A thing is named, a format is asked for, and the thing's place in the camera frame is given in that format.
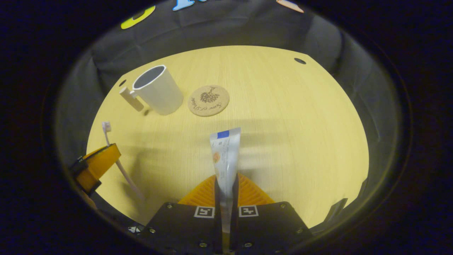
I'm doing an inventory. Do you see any white toothbrush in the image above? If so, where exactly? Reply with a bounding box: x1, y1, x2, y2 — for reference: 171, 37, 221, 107
102, 121, 145, 200

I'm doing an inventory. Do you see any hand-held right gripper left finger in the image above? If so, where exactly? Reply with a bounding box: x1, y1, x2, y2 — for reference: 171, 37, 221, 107
145, 174, 223, 255

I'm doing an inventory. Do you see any round cork coaster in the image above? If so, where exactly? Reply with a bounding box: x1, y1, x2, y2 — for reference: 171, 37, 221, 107
188, 85, 230, 117

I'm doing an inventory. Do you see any white cup with wooden handle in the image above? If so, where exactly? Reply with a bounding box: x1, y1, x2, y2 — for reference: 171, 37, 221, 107
119, 65, 184, 116

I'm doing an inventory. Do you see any light wooden desktop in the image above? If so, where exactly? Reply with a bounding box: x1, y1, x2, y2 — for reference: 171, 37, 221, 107
86, 45, 369, 229

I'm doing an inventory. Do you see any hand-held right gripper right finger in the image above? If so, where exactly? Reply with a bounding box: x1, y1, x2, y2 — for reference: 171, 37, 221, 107
230, 173, 314, 254

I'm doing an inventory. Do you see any white toothpaste tube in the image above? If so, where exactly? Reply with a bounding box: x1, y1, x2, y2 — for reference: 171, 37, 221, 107
210, 127, 241, 254

